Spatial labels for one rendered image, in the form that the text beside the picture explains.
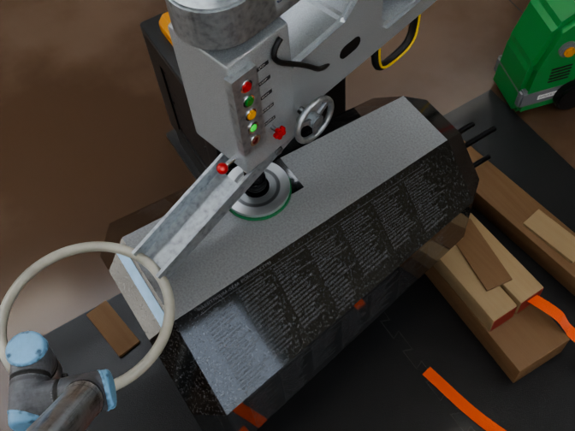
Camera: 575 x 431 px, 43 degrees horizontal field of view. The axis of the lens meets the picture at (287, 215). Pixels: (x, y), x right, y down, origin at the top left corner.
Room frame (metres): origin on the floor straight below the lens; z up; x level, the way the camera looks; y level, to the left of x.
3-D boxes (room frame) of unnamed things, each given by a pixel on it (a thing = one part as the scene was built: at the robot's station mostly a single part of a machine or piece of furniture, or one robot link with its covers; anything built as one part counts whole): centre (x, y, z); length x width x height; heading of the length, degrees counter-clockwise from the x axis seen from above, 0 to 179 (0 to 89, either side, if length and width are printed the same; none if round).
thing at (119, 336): (1.30, 0.77, 0.02); 0.25 x 0.10 x 0.01; 35
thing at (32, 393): (0.58, 0.61, 1.21); 0.12 x 0.12 x 0.09; 4
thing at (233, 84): (1.19, 0.07, 1.39); 0.08 x 0.03 x 0.28; 130
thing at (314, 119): (1.31, -0.08, 1.22); 0.15 x 0.10 x 0.15; 130
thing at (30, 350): (0.69, 0.63, 1.20); 0.10 x 0.09 x 0.12; 4
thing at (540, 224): (1.41, -1.07, 0.13); 0.25 x 0.10 x 0.01; 35
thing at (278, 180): (1.32, 0.09, 0.86); 0.21 x 0.21 x 0.01
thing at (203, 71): (1.38, 0.02, 1.34); 0.36 x 0.22 x 0.45; 130
